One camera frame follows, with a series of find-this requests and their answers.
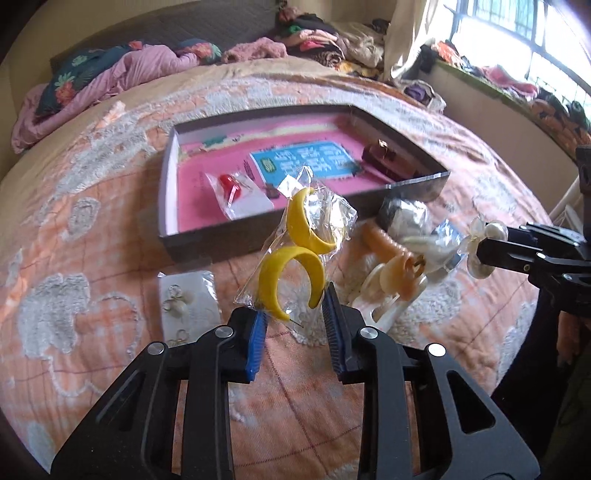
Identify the white and blue jewelry packet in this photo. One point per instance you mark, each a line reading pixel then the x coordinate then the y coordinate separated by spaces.
pixel 443 244

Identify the pink blanket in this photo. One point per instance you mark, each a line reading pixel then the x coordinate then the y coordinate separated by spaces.
pixel 138 64

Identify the clothes on window sill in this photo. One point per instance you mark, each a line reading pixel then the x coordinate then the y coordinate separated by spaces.
pixel 503 76

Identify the barred window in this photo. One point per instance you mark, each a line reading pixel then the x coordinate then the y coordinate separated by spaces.
pixel 508 37

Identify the orange bead jewelry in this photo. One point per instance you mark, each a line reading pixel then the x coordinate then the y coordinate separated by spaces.
pixel 383 242

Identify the pink fuzzy garment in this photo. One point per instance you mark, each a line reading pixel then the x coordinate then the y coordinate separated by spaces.
pixel 258 48

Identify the dark red small box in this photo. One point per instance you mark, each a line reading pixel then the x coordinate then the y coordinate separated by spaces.
pixel 383 159

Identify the cardboard box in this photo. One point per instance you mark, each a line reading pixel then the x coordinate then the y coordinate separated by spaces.
pixel 207 244

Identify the white shell jewelry packet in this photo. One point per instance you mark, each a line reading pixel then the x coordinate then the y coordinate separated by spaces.
pixel 374 286

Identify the clear bag of black beads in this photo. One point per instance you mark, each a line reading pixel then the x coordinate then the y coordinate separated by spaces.
pixel 397 210

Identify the dark floral pillow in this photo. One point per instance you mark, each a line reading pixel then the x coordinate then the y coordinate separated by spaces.
pixel 69 76
pixel 203 48

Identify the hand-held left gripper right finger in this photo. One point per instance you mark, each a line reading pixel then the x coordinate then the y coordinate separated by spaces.
pixel 333 332

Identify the grey padded headboard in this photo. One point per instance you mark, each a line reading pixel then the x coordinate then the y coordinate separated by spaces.
pixel 184 34

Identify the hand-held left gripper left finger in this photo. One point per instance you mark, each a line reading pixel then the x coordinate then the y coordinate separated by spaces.
pixel 256 344

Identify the pile of clothes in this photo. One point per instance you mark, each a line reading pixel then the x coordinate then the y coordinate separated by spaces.
pixel 323 41

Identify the cream curtain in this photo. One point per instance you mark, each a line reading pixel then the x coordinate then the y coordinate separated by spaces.
pixel 411 41

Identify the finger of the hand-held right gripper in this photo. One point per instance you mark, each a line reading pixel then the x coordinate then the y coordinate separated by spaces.
pixel 521 235
pixel 503 254

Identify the white flower earrings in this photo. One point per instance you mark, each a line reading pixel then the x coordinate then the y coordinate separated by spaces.
pixel 494 229

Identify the yellow hoop earrings packet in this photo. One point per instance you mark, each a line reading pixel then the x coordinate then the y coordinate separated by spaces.
pixel 281 265

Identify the bag of clothes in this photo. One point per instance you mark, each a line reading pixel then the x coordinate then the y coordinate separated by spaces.
pixel 420 90

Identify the white earring card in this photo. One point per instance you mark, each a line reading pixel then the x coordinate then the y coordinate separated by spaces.
pixel 194 295

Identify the red earring packet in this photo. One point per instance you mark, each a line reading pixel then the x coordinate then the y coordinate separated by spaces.
pixel 227 187

